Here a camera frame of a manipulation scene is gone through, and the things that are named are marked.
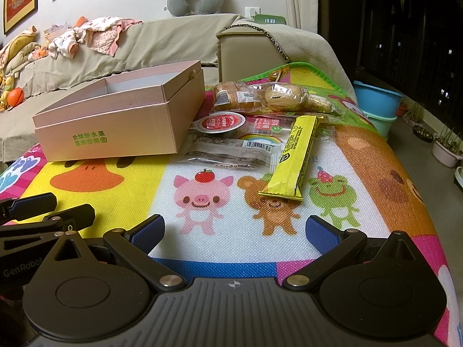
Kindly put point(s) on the clear packet brown snack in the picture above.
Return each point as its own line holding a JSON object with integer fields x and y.
{"x": 230, "y": 153}

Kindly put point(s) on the beige sofa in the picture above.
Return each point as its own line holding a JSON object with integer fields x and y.
{"x": 238, "y": 53}

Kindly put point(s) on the green digital clock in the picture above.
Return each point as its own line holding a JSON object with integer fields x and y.
{"x": 269, "y": 19}

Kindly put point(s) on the packaged sliced bread loaf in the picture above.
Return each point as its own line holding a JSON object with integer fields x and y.
{"x": 238, "y": 97}

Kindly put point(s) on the orange toy ball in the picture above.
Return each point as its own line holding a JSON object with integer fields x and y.
{"x": 15, "y": 97}

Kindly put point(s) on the red white snack packet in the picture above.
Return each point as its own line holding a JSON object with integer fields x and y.
{"x": 277, "y": 127}

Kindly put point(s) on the blue plastic basin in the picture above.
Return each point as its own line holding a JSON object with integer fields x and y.
{"x": 377, "y": 101}

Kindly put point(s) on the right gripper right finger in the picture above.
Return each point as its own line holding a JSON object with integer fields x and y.
{"x": 337, "y": 248}

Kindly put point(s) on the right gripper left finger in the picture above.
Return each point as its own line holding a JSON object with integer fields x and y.
{"x": 131, "y": 248}

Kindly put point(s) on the bag of brown eggs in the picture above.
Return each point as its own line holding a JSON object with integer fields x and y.
{"x": 278, "y": 74}

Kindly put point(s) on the white flower pot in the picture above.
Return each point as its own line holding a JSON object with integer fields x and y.
{"x": 444, "y": 155}

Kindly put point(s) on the pink baby clothes pile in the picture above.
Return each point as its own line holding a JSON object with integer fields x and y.
{"x": 100, "y": 35}

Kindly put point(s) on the pink cardboard gift box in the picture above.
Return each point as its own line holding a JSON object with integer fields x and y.
{"x": 136, "y": 113}

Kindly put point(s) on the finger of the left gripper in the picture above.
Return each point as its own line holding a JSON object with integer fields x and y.
{"x": 49, "y": 229}
{"x": 25, "y": 208}

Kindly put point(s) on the white wall socket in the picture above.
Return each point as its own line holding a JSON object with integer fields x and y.
{"x": 251, "y": 11}

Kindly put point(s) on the packaged round bun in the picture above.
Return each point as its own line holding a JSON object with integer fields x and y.
{"x": 286, "y": 97}

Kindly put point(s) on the teal plastic basin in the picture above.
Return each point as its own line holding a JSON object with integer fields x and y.
{"x": 382, "y": 124}

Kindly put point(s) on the yellow snack bar packet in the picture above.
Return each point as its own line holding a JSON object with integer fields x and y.
{"x": 288, "y": 177}

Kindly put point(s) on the red lid jelly cup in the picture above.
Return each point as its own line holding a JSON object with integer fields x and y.
{"x": 218, "y": 123}

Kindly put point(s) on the colourful cartoon play mat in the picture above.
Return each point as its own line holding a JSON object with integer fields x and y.
{"x": 218, "y": 224}

